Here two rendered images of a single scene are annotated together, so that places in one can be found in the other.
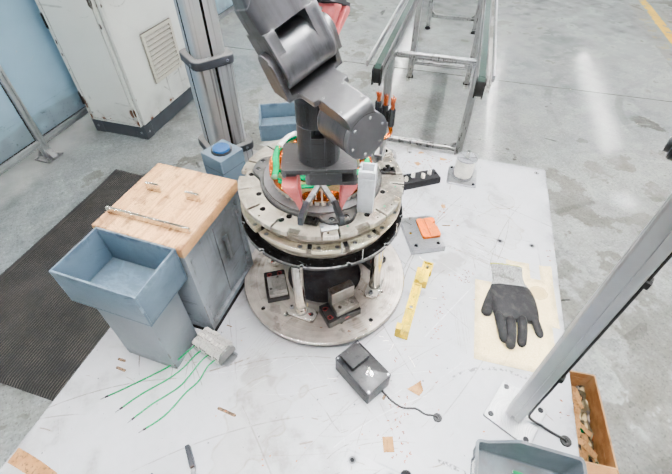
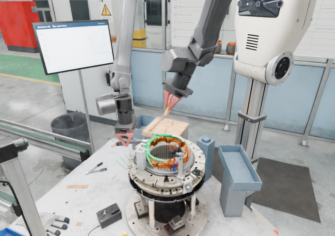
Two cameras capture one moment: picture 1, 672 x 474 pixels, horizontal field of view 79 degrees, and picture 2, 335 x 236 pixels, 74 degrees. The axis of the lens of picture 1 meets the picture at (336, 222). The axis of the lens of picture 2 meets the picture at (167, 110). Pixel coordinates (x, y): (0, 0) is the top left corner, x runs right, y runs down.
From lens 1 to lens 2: 101 cm
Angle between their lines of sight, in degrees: 76
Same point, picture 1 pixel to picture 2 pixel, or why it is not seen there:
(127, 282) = not seen: hidden behind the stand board
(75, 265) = (146, 119)
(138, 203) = (166, 122)
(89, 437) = (119, 151)
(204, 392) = (122, 172)
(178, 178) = (178, 128)
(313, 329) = (135, 199)
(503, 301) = not seen: outside the picture
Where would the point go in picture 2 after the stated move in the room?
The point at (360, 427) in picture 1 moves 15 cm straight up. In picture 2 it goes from (90, 215) to (84, 191)
